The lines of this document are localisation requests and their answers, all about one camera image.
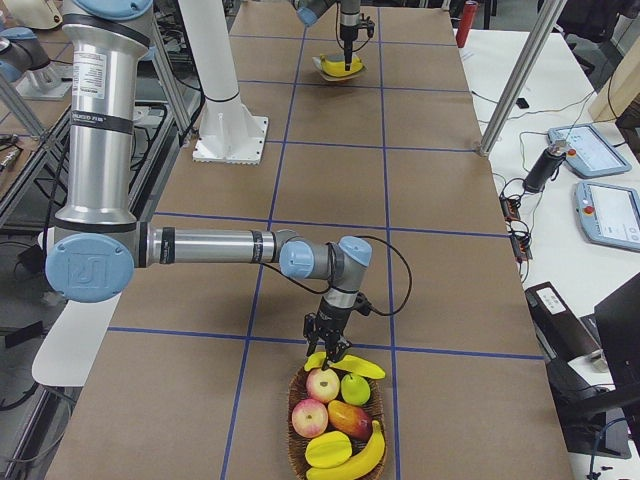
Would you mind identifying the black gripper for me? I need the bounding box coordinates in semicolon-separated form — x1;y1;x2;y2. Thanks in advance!
303;302;352;369
339;23;357;70

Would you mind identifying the yellow banana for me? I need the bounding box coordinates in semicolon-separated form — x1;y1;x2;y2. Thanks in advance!
306;420;386;480
319;53;366;80
303;351;386;380

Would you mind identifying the yellow banana back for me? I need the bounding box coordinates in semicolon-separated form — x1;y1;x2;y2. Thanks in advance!
303;351;386;380

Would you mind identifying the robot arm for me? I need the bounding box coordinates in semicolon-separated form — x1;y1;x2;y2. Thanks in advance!
43;1;372;366
290;0;363;72

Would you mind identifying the grey square plate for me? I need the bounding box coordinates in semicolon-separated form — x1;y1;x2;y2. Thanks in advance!
312;55;366;82

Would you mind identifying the pink apple upper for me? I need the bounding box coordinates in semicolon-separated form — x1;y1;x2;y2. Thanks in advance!
306;368;340;404

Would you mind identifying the pink apple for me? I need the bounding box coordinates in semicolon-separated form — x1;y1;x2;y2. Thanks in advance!
306;368;340;404
291;398;328;439

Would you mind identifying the green pear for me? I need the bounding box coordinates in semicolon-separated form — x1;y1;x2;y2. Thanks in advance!
341;373;371;406

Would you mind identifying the pink apple lower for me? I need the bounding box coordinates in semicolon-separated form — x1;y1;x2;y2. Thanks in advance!
291;398;328;439

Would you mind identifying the red orange mango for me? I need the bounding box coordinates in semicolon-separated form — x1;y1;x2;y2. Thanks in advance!
327;400;372;441

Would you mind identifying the yellow star fruit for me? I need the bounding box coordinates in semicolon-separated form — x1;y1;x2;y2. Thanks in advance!
304;431;353;469

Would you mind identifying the red cylinder bottle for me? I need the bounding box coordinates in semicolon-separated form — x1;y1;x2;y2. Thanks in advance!
456;1;478;48

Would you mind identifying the small black puck device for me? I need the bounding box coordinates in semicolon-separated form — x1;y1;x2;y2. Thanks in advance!
515;98;529;109

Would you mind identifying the small orange circuit board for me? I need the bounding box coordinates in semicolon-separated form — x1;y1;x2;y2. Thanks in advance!
499;196;521;222

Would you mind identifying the black box with label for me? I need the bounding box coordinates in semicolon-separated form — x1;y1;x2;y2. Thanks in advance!
525;282;601;362

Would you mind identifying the far teach pendant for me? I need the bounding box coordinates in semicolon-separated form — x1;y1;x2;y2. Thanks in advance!
547;124;631;179

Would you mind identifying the teach pendant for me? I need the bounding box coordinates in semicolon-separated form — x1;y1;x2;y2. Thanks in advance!
574;181;639;252
547;124;631;179

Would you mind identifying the black monitor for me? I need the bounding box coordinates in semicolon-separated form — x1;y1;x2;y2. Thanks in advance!
594;274;639;449

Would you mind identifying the near teach pendant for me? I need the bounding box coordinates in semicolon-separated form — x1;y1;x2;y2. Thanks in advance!
574;181;639;252

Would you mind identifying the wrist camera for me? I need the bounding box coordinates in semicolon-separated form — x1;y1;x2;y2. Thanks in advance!
352;292;373;316
358;14;375;39

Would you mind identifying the white pedestal column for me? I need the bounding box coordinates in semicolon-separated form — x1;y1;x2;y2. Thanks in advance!
179;0;269;165

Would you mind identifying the aluminium frame post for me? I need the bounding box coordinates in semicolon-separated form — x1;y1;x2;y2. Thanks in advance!
477;0;567;157

